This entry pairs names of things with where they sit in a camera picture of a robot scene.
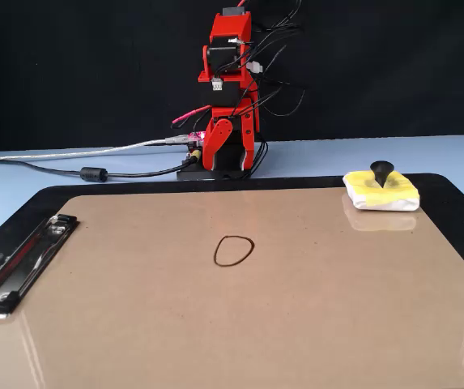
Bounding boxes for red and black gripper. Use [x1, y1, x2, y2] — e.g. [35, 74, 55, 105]
[202, 105, 262, 171]

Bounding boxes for yellow sponge with black knob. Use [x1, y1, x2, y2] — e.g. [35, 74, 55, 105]
[343, 160, 421, 212]

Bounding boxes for controller circuit board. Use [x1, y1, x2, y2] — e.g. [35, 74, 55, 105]
[181, 130, 207, 164]

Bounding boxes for dark drawn marker circle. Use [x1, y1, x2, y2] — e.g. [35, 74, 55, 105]
[214, 234, 255, 267]

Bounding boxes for brown clipboard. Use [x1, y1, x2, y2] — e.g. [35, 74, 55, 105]
[0, 186, 464, 389]

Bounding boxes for black rectangular mat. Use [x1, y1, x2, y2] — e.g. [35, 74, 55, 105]
[0, 173, 464, 295]

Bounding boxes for silver metal clipboard clip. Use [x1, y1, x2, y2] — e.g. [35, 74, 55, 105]
[0, 213, 79, 321]

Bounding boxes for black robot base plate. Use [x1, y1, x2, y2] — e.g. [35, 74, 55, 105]
[176, 139, 268, 182]

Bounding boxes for pink wire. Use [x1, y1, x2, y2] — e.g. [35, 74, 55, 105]
[171, 105, 213, 125]

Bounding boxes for black robot arm wires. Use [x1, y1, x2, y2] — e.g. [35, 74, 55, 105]
[231, 0, 308, 179]

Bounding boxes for black power cable with ferrite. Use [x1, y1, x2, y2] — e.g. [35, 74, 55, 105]
[0, 152, 202, 184]

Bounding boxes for silver braided USB cable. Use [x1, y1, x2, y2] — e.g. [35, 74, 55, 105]
[0, 136, 194, 164]

